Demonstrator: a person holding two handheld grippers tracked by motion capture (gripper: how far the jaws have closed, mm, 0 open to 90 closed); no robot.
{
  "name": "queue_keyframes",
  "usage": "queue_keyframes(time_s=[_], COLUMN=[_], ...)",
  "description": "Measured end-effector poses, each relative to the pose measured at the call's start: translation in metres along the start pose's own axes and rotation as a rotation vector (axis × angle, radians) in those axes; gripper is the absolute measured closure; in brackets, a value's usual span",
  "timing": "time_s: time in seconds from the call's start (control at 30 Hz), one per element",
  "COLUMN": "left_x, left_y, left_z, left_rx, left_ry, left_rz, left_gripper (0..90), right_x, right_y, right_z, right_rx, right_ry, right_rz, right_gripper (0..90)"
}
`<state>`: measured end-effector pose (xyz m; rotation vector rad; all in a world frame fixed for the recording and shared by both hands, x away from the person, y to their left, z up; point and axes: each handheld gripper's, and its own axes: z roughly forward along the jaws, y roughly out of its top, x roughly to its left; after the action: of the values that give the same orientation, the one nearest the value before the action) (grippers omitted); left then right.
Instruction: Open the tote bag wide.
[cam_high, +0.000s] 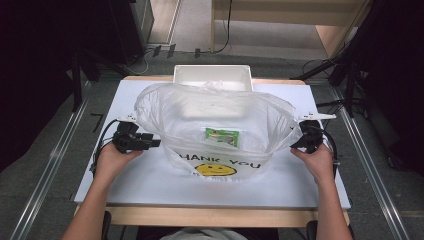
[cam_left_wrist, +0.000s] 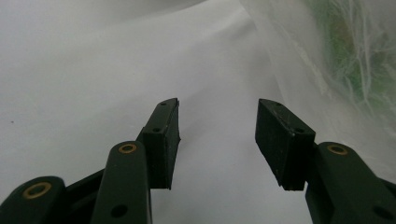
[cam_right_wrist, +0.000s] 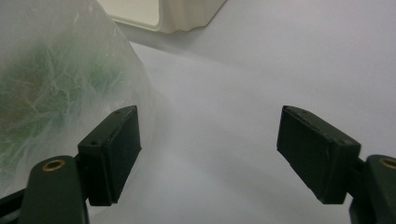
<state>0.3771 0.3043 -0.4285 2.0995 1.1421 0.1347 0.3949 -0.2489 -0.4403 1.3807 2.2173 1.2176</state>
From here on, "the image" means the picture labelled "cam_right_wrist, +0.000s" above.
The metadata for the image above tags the translucent white plastic bag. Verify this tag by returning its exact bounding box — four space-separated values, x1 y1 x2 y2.
0 0 157 200

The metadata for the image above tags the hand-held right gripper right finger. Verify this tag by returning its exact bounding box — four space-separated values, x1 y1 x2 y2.
276 105 362 205

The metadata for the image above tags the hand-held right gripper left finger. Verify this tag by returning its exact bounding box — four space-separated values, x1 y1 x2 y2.
77 105 143 207

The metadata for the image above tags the cream plastic container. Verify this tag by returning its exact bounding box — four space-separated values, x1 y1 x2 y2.
96 0 228 35

